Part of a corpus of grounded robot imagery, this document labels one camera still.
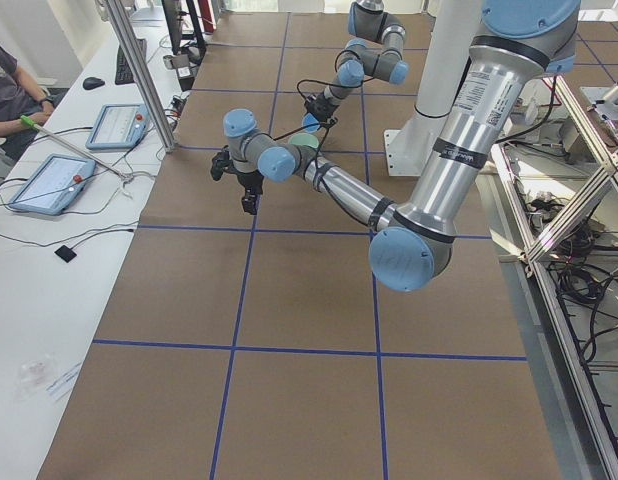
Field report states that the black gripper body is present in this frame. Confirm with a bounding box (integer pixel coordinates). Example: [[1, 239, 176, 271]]
[[237, 170, 264, 198], [304, 93, 338, 123]]

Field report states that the light blue plastic cup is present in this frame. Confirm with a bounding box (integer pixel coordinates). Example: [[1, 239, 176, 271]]
[[301, 113, 322, 134]]

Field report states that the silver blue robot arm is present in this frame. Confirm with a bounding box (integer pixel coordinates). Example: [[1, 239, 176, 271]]
[[211, 1, 580, 291], [302, 1, 409, 132]]

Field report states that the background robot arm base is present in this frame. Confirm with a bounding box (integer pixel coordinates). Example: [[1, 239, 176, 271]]
[[601, 80, 618, 120]]

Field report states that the mint green bowl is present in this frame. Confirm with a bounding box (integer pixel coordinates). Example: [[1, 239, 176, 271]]
[[288, 132, 320, 150]]

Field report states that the far blue teach pendant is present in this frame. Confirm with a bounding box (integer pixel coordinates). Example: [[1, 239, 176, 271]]
[[85, 104, 149, 151]]

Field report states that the blue teach pendant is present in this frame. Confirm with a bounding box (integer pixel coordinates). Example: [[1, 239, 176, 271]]
[[7, 154, 96, 216], [85, 104, 149, 151]]

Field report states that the black keyboard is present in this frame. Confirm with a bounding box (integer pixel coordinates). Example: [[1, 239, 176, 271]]
[[114, 38, 147, 85]]

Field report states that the black computer mouse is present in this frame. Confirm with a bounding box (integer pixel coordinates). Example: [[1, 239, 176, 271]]
[[82, 77, 105, 91]]

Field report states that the small black square pad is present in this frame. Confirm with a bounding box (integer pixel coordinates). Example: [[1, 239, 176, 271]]
[[54, 245, 77, 263]]

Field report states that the near blue teach pendant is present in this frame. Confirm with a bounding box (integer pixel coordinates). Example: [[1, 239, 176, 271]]
[[7, 154, 96, 216]]

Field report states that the seated person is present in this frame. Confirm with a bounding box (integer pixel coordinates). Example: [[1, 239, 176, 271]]
[[0, 45, 67, 180]]

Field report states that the clear plastic bag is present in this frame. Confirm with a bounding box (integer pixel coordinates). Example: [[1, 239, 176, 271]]
[[14, 354, 57, 401]]

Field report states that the aluminium frame post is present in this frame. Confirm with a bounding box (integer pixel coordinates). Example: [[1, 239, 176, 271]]
[[103, 0, 176, 153]]

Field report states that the white central pillar mount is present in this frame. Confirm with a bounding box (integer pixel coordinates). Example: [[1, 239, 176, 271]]
[[385, 0, 482, 177]]

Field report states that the metal rod green handle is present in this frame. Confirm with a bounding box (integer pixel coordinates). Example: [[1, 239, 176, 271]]
[[20, 115, 133, 183]]

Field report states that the bundle of black cables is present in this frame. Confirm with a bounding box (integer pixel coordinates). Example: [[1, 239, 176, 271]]
[[538, 219, 618, 361]]

